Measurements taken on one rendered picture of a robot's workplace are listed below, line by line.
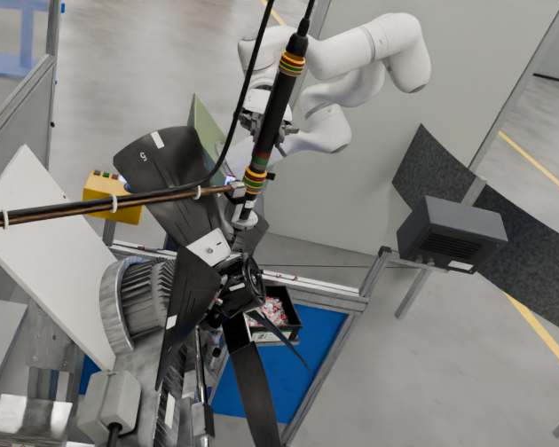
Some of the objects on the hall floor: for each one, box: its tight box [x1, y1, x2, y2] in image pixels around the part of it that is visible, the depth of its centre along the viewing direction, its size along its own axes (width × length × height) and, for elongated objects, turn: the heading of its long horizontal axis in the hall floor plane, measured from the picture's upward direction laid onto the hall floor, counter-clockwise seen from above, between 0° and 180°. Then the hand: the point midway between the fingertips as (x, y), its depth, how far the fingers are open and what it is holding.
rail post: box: [280, 314, 360, 446], centre depth 207 cm, size 4×4×78 cm
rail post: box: [66, 347, 85, 417], centre depth 189 cm, size 4×4×78 cm
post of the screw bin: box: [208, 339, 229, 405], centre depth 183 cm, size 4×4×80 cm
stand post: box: [27, 366, 59, 401], centre depth 139 cm, size 4×9×115 cm, turn 160°
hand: (267, 134), depth 106 cm, fingers closed on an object, 4 cm apart
